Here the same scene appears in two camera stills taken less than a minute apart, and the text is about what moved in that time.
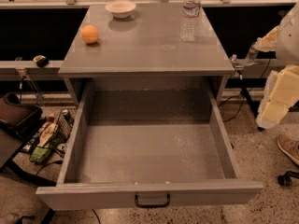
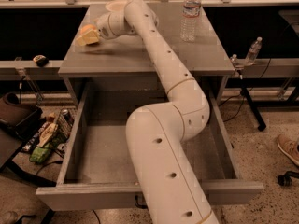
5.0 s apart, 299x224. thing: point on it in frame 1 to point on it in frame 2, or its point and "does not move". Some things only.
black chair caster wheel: x=285 y=179 does not move
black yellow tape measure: x=41 y=61 does not move
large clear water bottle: x=191 y=12 does not move
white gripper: x=289 y=42 to x=103 y=27
